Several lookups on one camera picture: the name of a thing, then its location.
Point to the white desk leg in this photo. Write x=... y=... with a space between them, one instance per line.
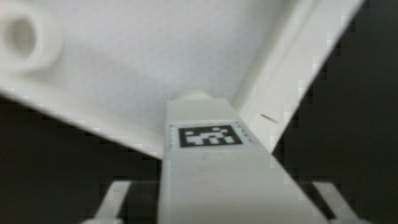
x=224 y=185

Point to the white U-shaped obstacle frame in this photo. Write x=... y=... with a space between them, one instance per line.
x=286 y=66

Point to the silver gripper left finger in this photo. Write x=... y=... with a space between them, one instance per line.
x=105 y=216

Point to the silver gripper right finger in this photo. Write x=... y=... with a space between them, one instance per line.
x=345 y=216

